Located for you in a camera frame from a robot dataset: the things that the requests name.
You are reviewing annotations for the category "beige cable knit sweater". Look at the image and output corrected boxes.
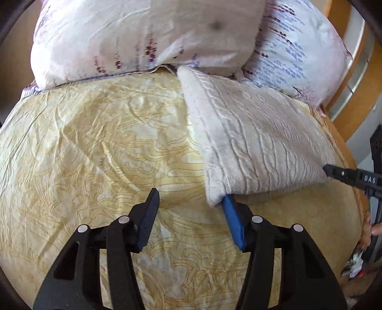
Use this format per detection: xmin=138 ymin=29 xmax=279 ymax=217
xmin=177 ymin=66 xmax=339 ymax=208

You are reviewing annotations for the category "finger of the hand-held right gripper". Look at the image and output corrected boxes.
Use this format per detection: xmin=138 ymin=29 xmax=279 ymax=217
xmin=323 ymin=164 xmax=382 ymax=192

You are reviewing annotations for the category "black plastic crate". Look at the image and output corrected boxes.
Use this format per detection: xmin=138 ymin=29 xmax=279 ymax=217
xmin=369 ymin=125 xmax=382 ymax=172

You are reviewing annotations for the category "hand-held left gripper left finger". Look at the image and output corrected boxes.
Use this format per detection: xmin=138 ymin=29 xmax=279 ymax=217
xmin=33 ymin=188 xmax=160 ymax=310

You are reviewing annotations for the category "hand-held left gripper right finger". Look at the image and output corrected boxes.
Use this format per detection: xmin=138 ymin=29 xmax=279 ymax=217
xmin=221 ymin=195 xmax=348 ymax=310

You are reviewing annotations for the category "pink floral print pillow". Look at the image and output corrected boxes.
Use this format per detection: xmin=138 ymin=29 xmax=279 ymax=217
xmin=21 ymin=0 xmax=267 ymax=97

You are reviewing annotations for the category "white lavender print pillow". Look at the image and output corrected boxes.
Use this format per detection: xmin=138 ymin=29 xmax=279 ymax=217
xmin=236 ymin=0 xmax=353 ymax=109

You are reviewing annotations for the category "yellow patterned bed sheet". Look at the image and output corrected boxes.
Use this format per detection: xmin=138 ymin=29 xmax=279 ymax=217
xmin=0 ymin=67 xmax=371 ymax=310

